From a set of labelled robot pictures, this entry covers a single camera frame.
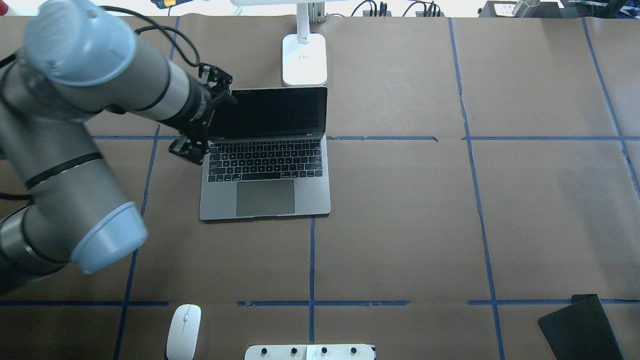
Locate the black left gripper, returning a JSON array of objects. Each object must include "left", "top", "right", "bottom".
[{"left": 168, "top": 63, "right": 238, "bottom": 166}]

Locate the grey laptop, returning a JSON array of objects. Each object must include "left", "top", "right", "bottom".
[{"left": 199, "top": 86, "right": 331, "bottom": 221}]

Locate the black mouse pad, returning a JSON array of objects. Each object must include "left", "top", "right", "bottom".
[{"left": 537, "top": 294, "right": 626, "bottom": 360}]

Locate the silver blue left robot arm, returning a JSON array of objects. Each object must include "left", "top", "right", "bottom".
[{"left": 1, "top": 0, "right": 236, "bottom": 296}]

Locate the white desk lamp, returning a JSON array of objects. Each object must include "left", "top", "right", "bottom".
[{"left": 231, "top": 0, "right": 329, "bottom": 87}]

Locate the white computer mouse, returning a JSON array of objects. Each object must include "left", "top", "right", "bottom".
[{"left": 166, "top": 304, "right": 202, "bottom": 360}]

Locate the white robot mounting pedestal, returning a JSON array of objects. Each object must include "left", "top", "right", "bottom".
[{"left": 244, "top": 343, "right": 377, "bottom": 360}]

